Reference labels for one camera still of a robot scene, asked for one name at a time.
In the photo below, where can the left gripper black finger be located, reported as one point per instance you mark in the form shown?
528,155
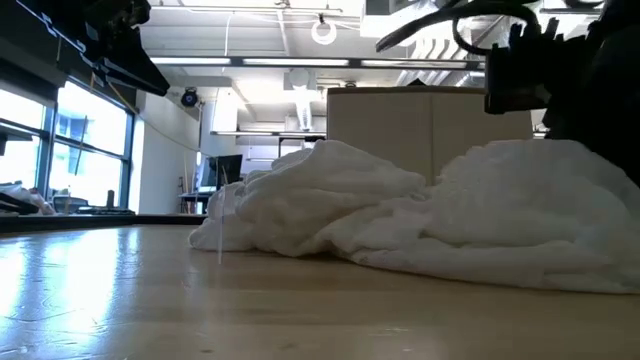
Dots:
135,65

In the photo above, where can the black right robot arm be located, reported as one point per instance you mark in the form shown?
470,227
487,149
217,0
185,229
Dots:
615,100

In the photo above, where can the dark bottle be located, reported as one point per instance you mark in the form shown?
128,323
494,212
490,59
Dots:
110,199

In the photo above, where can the black computer monitor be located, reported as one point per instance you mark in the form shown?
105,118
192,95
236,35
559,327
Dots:
227,170

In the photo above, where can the short ceiling light bar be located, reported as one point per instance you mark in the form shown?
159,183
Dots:
260,133

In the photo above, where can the dark office desk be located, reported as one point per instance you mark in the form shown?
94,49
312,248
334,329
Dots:
192,196

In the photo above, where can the white fabric basket beige trim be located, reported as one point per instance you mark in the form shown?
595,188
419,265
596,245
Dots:
400,130

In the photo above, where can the long ceiling light bar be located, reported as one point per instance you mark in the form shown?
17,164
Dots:
300,62

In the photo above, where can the white garment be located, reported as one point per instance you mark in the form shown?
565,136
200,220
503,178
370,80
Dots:
450,225

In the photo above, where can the large window dark frame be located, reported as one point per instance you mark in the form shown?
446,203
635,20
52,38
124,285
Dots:
90,130

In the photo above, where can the white hanging duct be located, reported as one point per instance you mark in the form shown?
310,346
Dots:
303,110

